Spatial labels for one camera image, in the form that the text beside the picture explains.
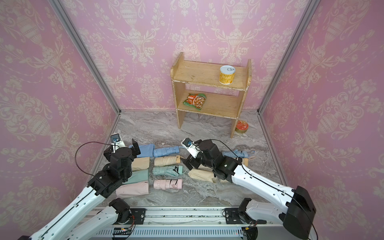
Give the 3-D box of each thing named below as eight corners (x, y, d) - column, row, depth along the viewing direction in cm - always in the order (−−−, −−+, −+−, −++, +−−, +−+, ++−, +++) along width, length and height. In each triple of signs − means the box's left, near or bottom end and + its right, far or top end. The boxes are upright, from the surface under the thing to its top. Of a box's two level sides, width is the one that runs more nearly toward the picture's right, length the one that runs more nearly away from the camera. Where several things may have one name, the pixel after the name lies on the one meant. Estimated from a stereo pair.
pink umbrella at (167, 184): (154, 189, 84) (152, 187, 82) (155, 181, 87) (154, 179, 84) (181, 189, 84) (181, 187, 82) (182, 181, 87) (182, 179, 84)
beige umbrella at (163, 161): (154, 167, 92) (153, 164, 89) (155, 159, 95) (154, 156, 93) (180, 165, 93) (180, 162, 90) (180, 157, 96) (180, 154, 93)
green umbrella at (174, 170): (152, 176, 87) (151, 174, 85) (154, 167, 91) (153, 165, 88) (182, 176, 87) (182, 174, 85) (182, 167, 91) (182, 165, 88)
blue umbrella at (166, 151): (155, 158, 96) (153, 155, 93) (155, 152, 99) (153, 149, 96) (180, 154, 98) (179, 151, 95) (179, 148, 101) (178, 145, 98)
